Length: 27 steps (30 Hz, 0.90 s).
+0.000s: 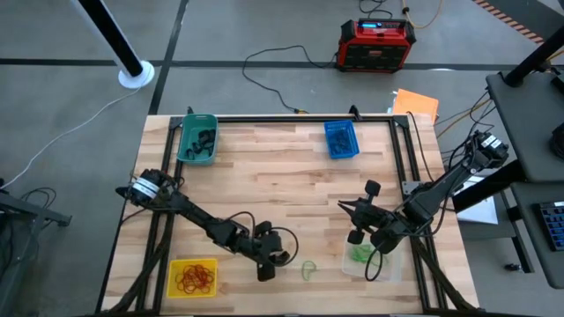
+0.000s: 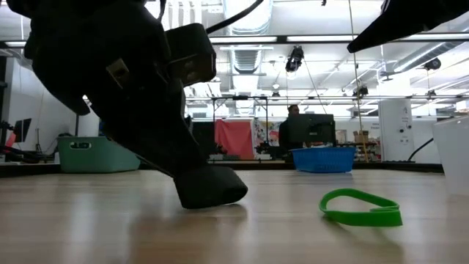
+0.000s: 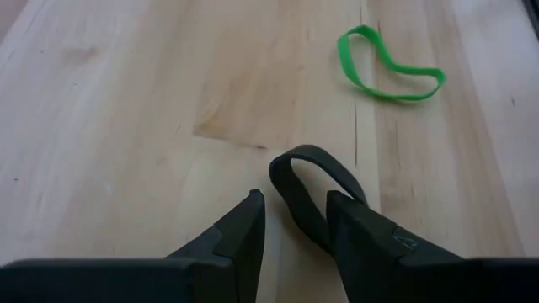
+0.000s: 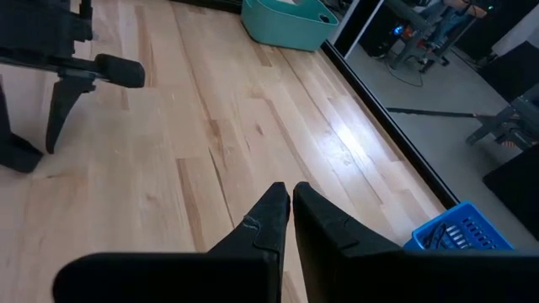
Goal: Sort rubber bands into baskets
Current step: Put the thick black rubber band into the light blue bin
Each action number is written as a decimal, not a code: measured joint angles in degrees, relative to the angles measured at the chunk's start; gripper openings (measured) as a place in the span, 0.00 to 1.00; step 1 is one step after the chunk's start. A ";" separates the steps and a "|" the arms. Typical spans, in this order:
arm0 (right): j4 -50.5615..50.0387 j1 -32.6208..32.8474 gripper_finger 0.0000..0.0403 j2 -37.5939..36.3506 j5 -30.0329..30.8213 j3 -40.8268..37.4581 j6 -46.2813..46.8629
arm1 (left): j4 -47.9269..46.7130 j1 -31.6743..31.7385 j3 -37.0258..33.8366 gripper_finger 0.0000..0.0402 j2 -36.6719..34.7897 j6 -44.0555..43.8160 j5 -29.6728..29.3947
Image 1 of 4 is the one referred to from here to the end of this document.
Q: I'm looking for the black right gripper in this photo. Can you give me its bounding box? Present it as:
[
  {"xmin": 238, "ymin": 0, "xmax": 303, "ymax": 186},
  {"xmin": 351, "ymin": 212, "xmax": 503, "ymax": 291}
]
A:
[{"xmin": 338, "ymin": 180, "xmax": 411, "ymax": 255}]

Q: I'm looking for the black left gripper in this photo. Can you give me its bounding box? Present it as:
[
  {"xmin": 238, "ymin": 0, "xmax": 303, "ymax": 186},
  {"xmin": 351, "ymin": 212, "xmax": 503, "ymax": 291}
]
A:
[{"xmin": 219, "ymin": 220, "xmax": 292, "ymax": 283}]

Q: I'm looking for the red rubber band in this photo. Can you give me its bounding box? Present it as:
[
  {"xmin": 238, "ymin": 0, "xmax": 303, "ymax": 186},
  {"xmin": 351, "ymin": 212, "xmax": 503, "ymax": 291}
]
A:
[
  {"xmin": 178, "ymin": 272, "xmax": 216, "ymax": 295},
  {"xmin": 174, "ymin": 266, "xmax": 199, "ymax": 295},
  {"xmin": 175, "ymin": 263, "xmax": 212, "ymax": 290},
  {"xmin": 184, "ymin": 262, "xmax": 217, "ymax": 285}
]

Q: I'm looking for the clear plastic container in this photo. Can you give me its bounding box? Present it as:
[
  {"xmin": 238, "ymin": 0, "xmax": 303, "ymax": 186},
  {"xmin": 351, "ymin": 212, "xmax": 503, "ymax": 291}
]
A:
[{"xmin": 341, "ymin": 232, "xmax": 403, "ymax": 283}]

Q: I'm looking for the blue plastic basket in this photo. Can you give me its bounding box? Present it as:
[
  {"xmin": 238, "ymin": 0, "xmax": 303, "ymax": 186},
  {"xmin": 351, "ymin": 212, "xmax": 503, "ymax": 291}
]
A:
[{"xmin": 323, "ymin": 119, "xmax": 360, "ymax": 160}]

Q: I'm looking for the yellow plastic basket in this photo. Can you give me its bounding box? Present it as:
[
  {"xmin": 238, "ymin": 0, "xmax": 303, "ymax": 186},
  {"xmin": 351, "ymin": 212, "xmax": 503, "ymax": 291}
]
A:
[{"xmin": 166, "ymin": 258, "xmax": 219, "ymax": 299}]

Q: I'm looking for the orange paper sheet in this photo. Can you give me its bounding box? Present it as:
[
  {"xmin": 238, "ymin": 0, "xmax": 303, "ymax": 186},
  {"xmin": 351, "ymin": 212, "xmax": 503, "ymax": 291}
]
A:
[{"xmin": 391, "ymin": 88, "xmax": 441, "ymax": 125}]

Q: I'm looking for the white paper sheet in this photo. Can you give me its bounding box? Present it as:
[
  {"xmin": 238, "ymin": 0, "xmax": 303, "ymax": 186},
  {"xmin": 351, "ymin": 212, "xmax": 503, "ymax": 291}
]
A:
[{"xmin": 456, "ymin": 173, "xmax": 500, "ymax": 226}]

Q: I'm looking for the black slanted beam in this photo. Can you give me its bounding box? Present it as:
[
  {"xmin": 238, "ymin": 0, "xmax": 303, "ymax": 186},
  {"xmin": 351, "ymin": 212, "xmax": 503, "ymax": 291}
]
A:
[{"xmin": 452, "ymin": 160, "xmax": 525, "ymax": 213}]

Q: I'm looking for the teal plastic basket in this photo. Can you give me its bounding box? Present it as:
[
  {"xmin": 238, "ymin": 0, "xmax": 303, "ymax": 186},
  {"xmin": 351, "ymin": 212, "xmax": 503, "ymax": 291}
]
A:
[{"xmin": 176, "ymin": 113, "xmax": 220, "ymax": 167}]

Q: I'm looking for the red black power station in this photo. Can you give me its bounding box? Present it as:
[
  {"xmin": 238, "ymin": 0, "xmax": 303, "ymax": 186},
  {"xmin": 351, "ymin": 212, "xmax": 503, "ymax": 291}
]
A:
[{"xmin": 336, "ymin": 18, "xmax": 418, "ymax": 74}]

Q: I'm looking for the grey keyboard desk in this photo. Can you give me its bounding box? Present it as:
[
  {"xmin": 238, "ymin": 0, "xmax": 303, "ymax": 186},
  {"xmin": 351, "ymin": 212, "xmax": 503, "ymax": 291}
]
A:
[{"xmin": 510, "ymin": 182, "xmax": 564, "ymax": 290}]

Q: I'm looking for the black keyboard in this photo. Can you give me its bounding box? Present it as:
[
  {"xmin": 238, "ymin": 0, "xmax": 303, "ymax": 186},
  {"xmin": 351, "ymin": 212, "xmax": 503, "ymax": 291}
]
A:
[{"xmin": 537, "ymin": 201, "xmax": 564, "ymax": 252}]

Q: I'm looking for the black round desk object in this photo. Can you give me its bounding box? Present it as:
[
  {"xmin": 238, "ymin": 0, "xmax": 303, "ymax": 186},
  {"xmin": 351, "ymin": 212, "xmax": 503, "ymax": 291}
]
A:
[{"xmin": 550, "ymin": 134, "xmax": 564, "ymax": 160}]

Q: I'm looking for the white round pole base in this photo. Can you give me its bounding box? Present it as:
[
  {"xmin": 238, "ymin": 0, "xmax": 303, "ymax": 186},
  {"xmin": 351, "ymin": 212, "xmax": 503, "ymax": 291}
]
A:
[{"xmin": 117, "ymin": 60, "xmax": 156, "ymax": 90}]

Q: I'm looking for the black desk pole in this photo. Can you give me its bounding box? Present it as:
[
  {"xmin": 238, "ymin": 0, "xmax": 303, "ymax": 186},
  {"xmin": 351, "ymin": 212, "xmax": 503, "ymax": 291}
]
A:
[{"xmin": 504, "ymin": 26, "xmax": 564, "ymax": 87}]

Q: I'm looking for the grey metal stand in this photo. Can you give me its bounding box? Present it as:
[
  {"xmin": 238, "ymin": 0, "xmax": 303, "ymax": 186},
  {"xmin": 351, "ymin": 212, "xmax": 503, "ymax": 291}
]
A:
[{"xmin": 0, "ymin": 178, "xmax": 72, "ymax": 317}]

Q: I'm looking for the black floor pole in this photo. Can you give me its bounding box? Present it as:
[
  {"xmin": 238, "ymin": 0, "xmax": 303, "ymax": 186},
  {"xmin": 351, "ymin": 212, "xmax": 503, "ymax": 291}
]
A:
[{"xmin": 77, "ymin": 0, "xmax": 145, "ymax": 78}]

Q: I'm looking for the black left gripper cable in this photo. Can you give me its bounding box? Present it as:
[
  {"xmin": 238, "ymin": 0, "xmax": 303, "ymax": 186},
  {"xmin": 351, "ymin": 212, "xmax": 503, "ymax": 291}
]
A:
[{"xmin": 228, "ymin": 210, "xmax": 300, "ymax": 268}]

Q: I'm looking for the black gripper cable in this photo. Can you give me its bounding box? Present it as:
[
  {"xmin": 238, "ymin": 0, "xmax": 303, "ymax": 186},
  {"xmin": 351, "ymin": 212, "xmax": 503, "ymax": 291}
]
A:
[
  {"xmin": 364, "ymin": 244, "xmax": 385, "ymax": 283},
  {"xmin": 228, "ymin": 210, "xmax": 300, "ymax": 268}
]

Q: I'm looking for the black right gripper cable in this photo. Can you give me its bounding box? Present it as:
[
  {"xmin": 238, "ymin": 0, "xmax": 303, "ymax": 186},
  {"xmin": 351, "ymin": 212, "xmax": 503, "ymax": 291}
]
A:
[{"xmin": 364, "ymin": 244, "xmax": 385, "ymax": 283}]

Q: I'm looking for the black table cable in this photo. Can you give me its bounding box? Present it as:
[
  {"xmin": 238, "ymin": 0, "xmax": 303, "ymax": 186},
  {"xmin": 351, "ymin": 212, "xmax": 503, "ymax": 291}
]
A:
[{"xmin": 407, "ymin": 112, "xmax": 435, "ymax": 181}]

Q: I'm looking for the black floor cable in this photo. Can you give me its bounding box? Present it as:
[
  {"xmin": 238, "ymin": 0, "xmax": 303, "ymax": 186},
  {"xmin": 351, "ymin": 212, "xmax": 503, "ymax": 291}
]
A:
[
  {"xmin": 434, "ymin": 90, "xmax": 497, "ymax": 155},
  {"xmin": 359, "ymin": 0, "xmax": 394, "ymax": 19},
  {"xmin": 19, "ymin": 187, "xmax": 58, "ymax": 210}
]

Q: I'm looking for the black power cable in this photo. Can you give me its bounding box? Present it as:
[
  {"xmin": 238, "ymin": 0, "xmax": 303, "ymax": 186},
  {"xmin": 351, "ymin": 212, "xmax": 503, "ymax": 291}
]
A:
[{"xmin": 241, "ymin": 45, "xmax": 340, "ymax": 114}]

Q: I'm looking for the yellow cable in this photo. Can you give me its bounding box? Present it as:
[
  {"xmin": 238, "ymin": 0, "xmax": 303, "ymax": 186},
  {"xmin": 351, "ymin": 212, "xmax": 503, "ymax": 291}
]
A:
[{"xmin": 401, "ymin": 0, "xmax": 443, "ymax": 30}]

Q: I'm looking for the white floor cable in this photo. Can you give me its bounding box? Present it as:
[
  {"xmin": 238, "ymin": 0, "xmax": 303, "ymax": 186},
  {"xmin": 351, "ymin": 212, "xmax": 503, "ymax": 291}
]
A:
[{"xmin": 0, "ymin": 85, "xmax": 142, "ymax": 190}]

